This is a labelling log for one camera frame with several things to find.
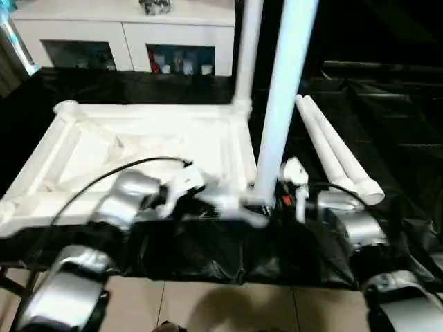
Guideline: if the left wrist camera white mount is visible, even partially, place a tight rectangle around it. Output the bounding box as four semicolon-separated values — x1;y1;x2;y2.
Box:
157;165;209;217

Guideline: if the dark brown round object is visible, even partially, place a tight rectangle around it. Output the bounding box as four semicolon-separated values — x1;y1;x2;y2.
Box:
155;320;188;332

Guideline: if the black glossy mat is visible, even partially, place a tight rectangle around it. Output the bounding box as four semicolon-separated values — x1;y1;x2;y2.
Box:
0;65;443;291

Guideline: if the dark object on cabinet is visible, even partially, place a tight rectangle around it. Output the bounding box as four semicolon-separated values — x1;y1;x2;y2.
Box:
139;0;173;15

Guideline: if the black metal table frame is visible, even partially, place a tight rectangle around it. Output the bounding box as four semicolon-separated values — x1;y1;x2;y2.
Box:
0;264;35;295

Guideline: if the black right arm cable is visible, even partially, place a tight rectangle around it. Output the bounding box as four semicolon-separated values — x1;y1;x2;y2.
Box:
306;183;368;205

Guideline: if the white plastic table leg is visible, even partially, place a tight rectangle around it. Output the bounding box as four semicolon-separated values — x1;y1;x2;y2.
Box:
242;0;318;207
294;95;361;195
300;95;386;208
230;0;263;117

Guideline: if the grey brown curtain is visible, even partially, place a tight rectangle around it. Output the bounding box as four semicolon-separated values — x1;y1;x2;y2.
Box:
0;20;27;100

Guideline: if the pale blue white pole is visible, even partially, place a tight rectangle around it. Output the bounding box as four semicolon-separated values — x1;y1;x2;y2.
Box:
0;0;39;75

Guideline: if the black horizontal bar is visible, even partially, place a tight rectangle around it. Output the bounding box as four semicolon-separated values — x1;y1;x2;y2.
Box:
323;59;443;73

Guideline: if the white glass-door cabinet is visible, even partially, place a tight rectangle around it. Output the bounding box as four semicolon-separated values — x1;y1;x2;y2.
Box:
10;0;237;77

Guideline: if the black backdrop cloth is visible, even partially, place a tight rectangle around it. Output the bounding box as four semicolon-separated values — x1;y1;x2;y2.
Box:
233;0;443;79

